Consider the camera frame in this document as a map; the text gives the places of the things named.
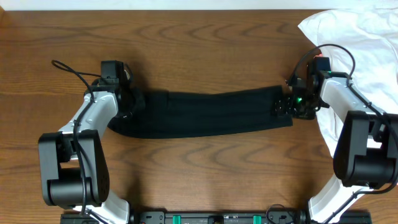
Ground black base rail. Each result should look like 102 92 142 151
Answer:
60 209 373 224

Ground black t-shirt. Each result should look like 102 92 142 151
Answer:
108 86 293 139

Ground black left cable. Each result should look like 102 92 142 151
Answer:
51 59 109 224

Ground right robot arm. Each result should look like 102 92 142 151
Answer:
273 57 397 223

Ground black right cable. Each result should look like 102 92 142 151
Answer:
285 43 398 224

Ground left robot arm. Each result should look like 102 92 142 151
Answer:
38 60 137 223

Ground white t-shirt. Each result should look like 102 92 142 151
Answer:
297 8 398 158

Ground black cable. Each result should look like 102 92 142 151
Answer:
285 43 398 224
51 59 109 224

